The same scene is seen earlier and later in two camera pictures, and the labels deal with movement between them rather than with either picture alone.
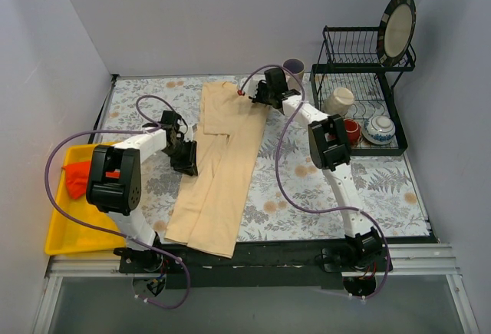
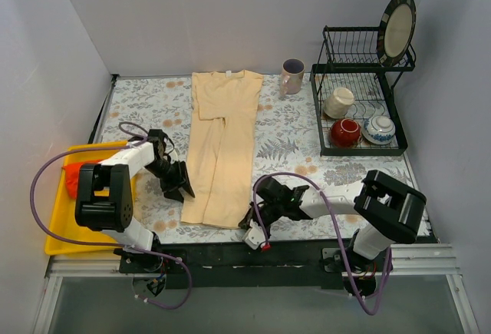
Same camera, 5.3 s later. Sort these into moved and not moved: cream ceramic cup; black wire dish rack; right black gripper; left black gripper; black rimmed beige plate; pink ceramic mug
Moved: right black gripper; left black gripper
Not moved: black rimmed beige plate; black wire dish rack; pink ceramic mug; cream ceramic cup
